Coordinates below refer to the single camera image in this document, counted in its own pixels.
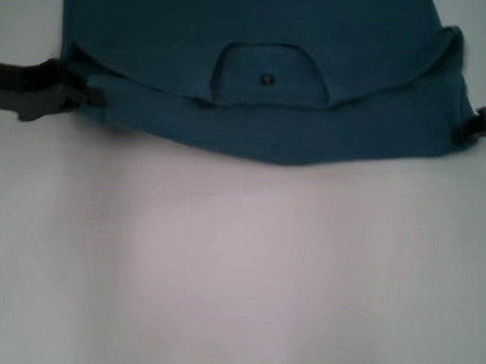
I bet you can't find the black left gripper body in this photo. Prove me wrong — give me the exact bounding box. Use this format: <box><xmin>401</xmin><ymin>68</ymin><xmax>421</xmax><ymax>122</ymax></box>
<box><xmin>0</xmin><ymin>55</ymin><xmax>77</xmax><ymax>125</ymax></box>

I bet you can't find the teal blue printed t-shirt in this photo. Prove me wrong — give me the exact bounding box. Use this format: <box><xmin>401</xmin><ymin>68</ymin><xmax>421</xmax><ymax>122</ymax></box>
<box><xmin>55</xmin><ymin>0</ymin><xmax>485</xmax><ymax>176</ymax></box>

